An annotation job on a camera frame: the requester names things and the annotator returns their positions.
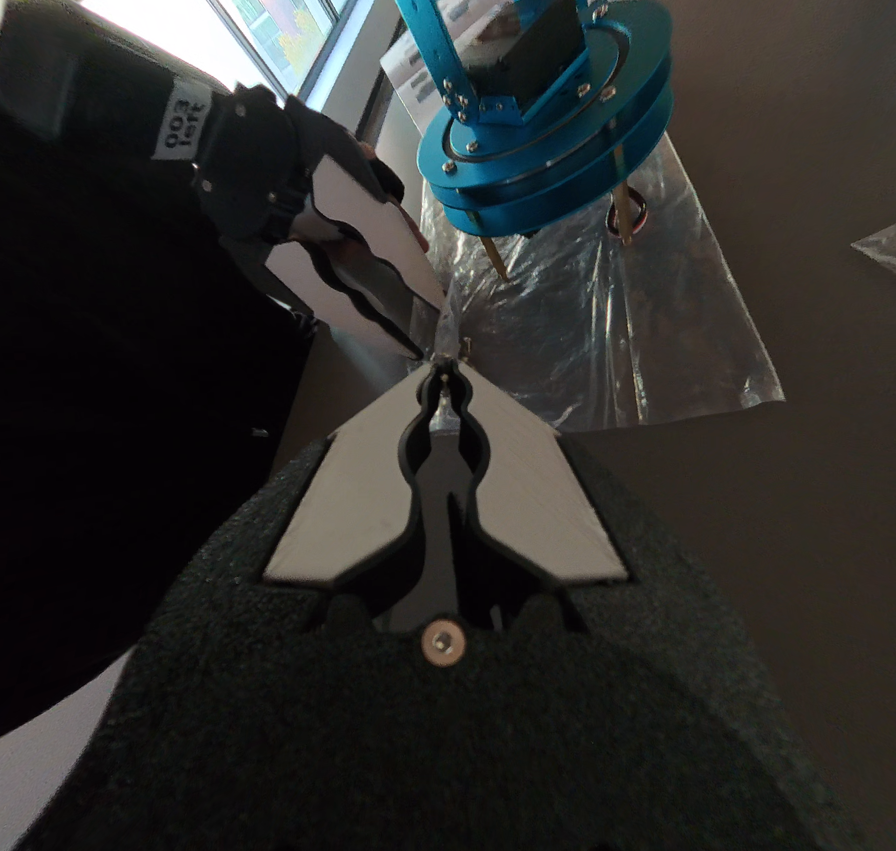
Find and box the pile of small parts bags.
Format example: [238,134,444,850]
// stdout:
[850,224,896,271]

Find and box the large paned window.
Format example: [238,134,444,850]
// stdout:
[52,0,382,106]

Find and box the large clear plastic bag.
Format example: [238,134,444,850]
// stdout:
[409,130,786,435]

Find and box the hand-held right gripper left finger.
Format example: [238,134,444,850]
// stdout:
[262,364,449,593]

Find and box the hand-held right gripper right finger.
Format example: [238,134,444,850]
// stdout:
[444,367,630,631]

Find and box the dark grey desk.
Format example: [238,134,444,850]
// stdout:
[269,0,896,851]

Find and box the small clear screw bag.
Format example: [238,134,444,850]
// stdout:
[420,273,478,439]

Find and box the person's left hand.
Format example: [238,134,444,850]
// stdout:
[356,139,431,251]

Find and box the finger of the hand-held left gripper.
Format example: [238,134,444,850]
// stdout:
[265,238,426,362]
[301,154,448,311]

